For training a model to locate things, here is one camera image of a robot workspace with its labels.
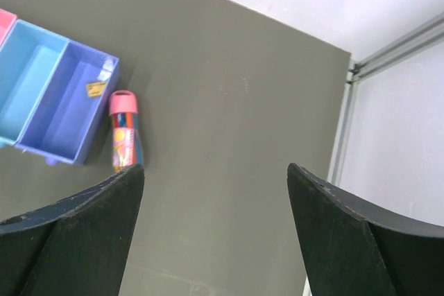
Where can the purple plastic drawer box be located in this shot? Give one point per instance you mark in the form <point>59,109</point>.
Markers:
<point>63,125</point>

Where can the small yellow eraser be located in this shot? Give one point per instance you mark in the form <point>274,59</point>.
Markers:
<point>95,89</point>

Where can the pink-capped marker tube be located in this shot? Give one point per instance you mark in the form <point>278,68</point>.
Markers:
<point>127,146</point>

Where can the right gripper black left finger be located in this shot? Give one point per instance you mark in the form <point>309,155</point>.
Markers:
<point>78,245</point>

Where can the light blue drawer box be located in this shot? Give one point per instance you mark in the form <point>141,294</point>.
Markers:
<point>29,56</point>

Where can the pink plastic drawer box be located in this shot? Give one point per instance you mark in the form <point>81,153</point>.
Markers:
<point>7,21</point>

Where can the aluminium frame post right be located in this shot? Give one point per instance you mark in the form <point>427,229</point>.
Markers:
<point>389,145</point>

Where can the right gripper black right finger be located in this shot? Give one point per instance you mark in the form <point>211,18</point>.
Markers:
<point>351,246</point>

